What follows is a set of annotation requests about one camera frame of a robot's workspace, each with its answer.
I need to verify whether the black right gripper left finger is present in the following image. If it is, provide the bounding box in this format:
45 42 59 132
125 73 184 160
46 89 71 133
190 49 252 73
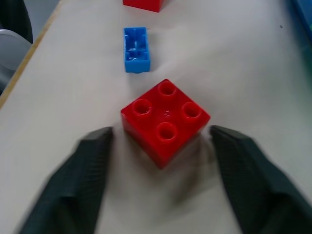
17 126 114 234

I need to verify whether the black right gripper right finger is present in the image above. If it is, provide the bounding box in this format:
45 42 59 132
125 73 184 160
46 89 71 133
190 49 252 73
209 125 312 234

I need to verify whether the red four-stud building block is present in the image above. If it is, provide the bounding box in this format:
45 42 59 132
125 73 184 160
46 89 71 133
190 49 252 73
120 78 211 170

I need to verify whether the silver robot body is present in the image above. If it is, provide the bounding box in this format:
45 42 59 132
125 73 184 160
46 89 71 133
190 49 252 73
0 28 33 96

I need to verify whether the blue hollow building block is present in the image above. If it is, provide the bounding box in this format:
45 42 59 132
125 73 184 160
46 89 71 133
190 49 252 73
122 27 152 74

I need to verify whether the dark rounded shape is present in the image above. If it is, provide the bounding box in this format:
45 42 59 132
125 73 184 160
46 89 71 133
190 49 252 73
0 0 34 44

